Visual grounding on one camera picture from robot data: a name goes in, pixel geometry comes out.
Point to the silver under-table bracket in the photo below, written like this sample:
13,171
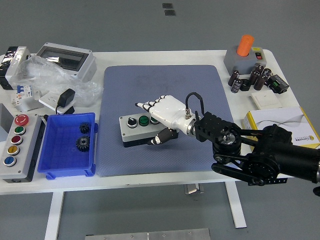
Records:
193,189

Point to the clear plastic bag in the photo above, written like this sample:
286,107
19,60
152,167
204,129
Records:
45,75

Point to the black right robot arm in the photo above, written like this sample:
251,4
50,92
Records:
275,155

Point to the grey metal box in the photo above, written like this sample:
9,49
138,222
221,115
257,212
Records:
5,122

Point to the black table control panel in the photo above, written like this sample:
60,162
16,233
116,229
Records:
280,180

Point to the dark floor plate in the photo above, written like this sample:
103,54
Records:
167,5
170,12

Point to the blue-grey table mat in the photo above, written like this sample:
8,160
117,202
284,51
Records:
150,82

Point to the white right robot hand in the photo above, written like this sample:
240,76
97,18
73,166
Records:
170,110

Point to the white yellow cardboard box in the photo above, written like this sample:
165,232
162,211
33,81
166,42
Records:
280,116

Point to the black module with green terminal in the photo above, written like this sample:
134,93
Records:
278,84

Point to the white wall socket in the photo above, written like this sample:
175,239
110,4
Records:
48,100

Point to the short black round part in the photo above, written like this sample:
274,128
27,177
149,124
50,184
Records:
245,85

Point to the white box with black face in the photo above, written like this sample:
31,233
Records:
18,62

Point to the grey windowed distribution box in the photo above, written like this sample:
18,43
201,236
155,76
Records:
87,67

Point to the blue plastic bin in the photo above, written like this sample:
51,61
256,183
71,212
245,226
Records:
62,150

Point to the small black gear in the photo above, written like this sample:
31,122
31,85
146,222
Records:
84,128

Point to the grey three-button control box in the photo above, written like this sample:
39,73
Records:
132,133

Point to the dark brown capacitor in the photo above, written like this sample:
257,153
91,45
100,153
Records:
233,76
260,83
259,68
267,73
236,87
255,77

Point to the black power adapter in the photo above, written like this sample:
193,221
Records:
66,97

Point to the grey switch box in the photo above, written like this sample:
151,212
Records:
232,58

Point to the grey five-button control box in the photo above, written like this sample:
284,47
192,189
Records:
23,155

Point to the white blue circuit breaker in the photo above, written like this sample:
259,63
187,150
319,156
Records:
22,93

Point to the white table leg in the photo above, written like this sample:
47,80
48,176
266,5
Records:
53,215
236,205

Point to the grey metal plate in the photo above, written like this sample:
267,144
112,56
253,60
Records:
150,235

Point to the large black gear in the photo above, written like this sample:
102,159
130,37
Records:
83,143

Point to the white wall switch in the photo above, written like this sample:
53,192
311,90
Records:
265,98

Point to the orange cylinder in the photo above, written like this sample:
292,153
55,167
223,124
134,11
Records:
245,45

